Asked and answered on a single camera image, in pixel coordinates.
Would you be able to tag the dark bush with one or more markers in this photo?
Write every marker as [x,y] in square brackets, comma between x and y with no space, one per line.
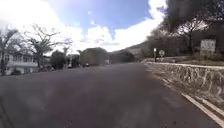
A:
[58,60]

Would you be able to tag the palm tree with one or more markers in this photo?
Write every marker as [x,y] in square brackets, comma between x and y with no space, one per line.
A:
[4,46]

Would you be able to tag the tall dark tree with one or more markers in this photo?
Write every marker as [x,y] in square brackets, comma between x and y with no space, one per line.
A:
[186,16]

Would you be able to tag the bare branching tree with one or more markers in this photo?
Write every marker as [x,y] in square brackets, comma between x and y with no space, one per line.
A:
[41,45]

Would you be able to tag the distant hill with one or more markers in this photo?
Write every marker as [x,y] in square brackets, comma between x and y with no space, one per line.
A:
[133,51]

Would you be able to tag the large truck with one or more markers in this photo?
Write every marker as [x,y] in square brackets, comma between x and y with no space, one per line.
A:
[94,56]

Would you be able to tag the round road sign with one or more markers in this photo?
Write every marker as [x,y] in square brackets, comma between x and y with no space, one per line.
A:
[161,52]

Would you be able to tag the short pole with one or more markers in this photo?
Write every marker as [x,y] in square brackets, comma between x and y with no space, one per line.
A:
[155,54]

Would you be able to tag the low stone wall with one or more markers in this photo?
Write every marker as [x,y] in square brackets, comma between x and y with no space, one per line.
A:
[196,78]

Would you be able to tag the grey asphalt road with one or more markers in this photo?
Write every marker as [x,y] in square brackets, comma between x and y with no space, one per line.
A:
[93,96]

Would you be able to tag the dark building with white board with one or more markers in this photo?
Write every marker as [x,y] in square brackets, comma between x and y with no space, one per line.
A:
[208,45]

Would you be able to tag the pale two-storey building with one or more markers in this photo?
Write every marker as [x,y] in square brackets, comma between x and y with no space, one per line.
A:
[20,60]

